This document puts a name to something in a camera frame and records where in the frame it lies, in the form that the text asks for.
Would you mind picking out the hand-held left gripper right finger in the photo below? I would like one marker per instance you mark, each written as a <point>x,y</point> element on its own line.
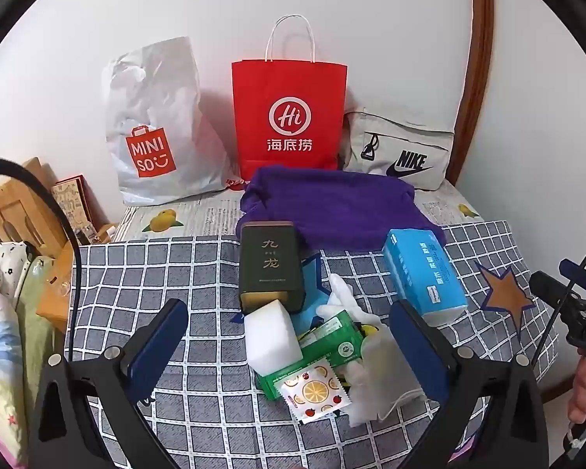
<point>417,351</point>

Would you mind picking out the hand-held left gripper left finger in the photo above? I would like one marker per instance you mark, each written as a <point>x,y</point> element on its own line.
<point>158,347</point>

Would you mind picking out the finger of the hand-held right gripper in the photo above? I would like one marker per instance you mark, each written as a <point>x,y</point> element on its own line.
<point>574,269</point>
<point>547,286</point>

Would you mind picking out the clear face mask package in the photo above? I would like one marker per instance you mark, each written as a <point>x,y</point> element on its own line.
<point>381,381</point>

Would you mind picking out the white glove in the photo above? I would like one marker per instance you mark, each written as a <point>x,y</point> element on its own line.
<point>344,298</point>

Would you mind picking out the green wipes packet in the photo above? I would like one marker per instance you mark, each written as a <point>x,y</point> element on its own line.
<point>322,347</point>

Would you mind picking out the orange-print sachet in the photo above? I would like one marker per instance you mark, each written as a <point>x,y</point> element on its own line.
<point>312,391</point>

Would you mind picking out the white sponge block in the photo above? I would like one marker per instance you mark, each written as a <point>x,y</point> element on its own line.
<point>271,337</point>

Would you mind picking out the purple towel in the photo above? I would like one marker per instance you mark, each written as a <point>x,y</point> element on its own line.
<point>342,205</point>

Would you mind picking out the grey checkered blanket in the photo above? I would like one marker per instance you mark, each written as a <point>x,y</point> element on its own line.
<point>200,278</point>

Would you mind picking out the blue tissue pack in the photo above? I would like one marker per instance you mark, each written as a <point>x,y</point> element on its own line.
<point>420,268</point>

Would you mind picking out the wooden nightstand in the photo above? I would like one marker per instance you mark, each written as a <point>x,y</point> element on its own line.
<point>53,308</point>

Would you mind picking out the small glass bottles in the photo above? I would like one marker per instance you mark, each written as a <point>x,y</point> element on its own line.
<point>95,234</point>

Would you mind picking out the pale green cloth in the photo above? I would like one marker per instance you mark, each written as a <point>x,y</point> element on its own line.
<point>31,312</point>

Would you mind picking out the newsprint bed sheet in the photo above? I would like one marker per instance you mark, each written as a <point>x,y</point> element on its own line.
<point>190,215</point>

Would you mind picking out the dark green tea tin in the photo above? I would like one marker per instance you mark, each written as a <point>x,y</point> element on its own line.
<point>271,264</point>

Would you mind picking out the colourful cartoon quilt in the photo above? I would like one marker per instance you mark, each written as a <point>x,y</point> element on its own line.
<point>0,376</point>

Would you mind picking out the patterned book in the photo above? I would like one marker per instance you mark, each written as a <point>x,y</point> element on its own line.
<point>71,200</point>

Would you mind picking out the white floral cloth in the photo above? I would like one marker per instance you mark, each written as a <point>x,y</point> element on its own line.
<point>0,264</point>

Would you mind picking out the beige fabric bag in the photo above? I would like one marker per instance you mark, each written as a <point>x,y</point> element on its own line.
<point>410,141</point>

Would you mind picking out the wooden headboard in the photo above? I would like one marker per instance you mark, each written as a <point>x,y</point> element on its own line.
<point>10,205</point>

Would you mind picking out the white plastic shopping bag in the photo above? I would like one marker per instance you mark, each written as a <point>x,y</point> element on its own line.
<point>151,107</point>

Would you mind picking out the red paper bag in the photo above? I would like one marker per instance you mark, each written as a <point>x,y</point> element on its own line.
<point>288,83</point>

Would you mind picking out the brown wooden frame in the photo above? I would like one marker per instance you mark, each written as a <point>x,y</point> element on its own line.
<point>478,58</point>

